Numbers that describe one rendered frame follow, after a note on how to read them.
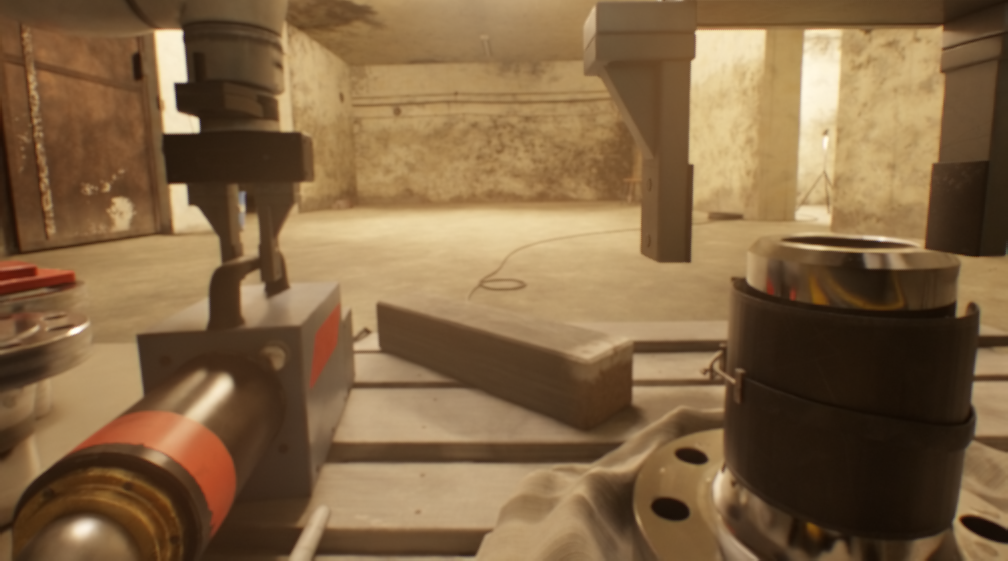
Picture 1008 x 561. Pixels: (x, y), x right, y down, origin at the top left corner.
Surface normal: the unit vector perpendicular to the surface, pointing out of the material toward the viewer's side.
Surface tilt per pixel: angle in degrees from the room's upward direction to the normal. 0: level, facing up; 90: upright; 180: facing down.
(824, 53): 90
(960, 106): 90
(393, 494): 0
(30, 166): 90
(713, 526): 0
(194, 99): 90
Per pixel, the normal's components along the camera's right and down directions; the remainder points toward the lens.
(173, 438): 0.51, -0.86
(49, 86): 1.00, -0.01
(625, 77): 0.00, 0.13
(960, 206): -1.00, 0.02
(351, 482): -0.02, -0.99
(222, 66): 0.22, 0.12
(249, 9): 0.72, 0.26
